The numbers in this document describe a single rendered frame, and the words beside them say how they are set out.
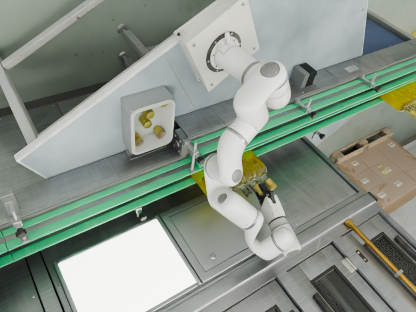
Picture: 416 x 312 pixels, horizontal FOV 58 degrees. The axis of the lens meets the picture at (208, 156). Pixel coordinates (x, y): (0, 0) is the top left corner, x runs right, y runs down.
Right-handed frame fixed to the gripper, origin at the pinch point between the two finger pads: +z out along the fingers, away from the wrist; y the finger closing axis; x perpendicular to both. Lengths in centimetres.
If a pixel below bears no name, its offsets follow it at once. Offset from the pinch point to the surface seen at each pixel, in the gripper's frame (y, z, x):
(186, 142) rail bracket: 16.2, 18.2, 28.2
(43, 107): -15, 86, 83
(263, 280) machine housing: -14.9, -30.1, 9.0
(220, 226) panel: -12.6, -4.8, 17.8
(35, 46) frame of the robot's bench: 25, 78, 78
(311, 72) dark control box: 23, 44, -39
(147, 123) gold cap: 23, 24, 42
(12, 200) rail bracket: 17, 5, 89
